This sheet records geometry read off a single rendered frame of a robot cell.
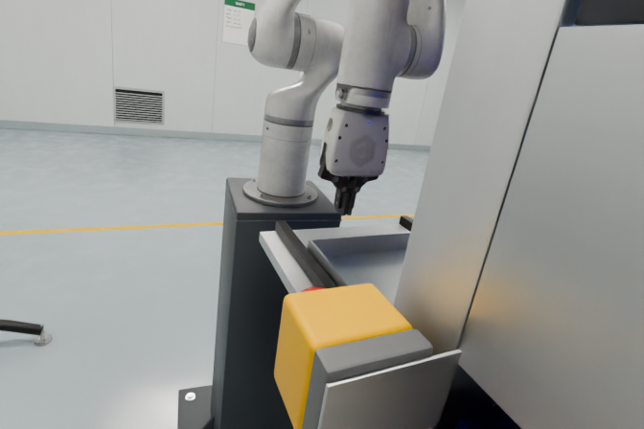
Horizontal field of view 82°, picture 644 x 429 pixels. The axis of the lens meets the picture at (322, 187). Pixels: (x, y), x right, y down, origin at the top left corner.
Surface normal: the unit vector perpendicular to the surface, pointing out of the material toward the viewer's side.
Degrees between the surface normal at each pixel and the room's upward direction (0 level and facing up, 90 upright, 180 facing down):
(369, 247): 90
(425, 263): 90
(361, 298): 0
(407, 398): 90
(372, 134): 89
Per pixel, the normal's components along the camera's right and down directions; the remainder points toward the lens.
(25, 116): 0.41, 0.33
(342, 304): 0.14, -0.94
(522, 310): -0.90, 0.00
